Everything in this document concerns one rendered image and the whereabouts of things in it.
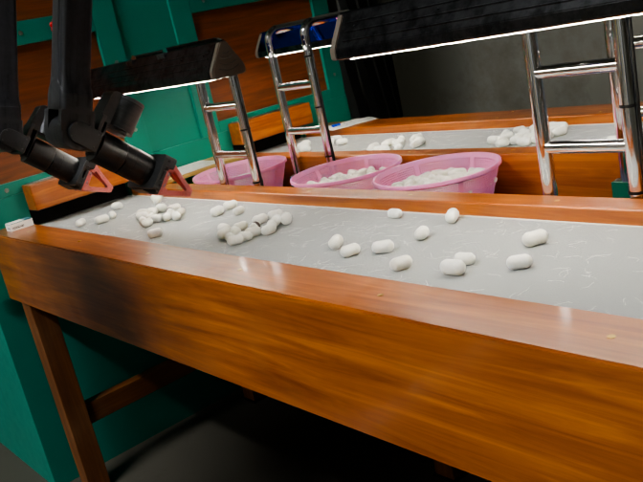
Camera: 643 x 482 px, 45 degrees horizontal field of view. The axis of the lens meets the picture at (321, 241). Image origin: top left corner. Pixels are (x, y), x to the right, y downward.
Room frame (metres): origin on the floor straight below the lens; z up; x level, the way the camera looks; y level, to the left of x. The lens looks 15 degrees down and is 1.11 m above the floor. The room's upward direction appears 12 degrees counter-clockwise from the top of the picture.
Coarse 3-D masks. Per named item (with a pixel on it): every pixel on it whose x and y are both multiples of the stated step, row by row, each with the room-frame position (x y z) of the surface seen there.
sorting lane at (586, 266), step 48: (144, 240) 1.64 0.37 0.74; (192, 240) 1.54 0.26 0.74; (288, 240) 1.38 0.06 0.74; (432, 240) 1.19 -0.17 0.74; (480, 240) 1.13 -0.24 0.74; (576, 240) 1.04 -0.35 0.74; (624, 240) 1.00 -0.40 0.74; (480, 288) 0.94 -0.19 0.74; (528, 288) 0.90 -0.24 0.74; (576, 288) 0.87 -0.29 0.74; (624, 288) 0.84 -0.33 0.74
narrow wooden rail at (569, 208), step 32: (192, 192) 1.99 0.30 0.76; (224, 192) 1.87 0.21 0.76; (256, 192) 1.77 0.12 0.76; (288, 192) 1.69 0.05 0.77; (320, 192) 1.61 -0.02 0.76; (352, 192) 1.54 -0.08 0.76; (384, 192) 1.48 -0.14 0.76; (416, 192) 1.42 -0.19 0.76; (448, 192) 1.37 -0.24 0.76; (640, 224) 1.04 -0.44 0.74
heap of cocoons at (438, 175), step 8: (448, 168) 1.67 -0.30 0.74; (456, 168) 1.65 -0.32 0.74; (464, 168) 1.65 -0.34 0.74; (472, 168) 1.62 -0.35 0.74; (480, 168) 1.60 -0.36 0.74; (416, 176) 1.66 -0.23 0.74; (424, 176) 1.66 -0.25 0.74; (432, 176) 1.64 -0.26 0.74; (440, 176) 1.61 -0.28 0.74; (448, 176) 1.60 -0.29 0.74; (456, 176) 1.60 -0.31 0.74; (392, 184) 1.64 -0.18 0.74; (400, 184) 1.64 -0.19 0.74; (408, 184) 1.61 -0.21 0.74; (416, 184) 1.63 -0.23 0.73; (424, 184) 1.58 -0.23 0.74; (456, 184) 1.51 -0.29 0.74; (472, 184) 1.52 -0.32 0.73; (464, 192) 1.47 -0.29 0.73
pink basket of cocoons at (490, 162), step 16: (416, 160) 1.71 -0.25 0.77; (432, 160) 1.70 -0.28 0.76; (480, 160) 1.64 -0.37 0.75; (496, 160) 1.57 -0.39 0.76; (384, 176) 1.65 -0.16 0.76; (400, 176) 1.68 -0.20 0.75; (464, 176) 1.45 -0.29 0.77; (480, 176) 1.47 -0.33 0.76; (496, 176) 1.52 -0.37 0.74; (480, 192) 1.48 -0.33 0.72
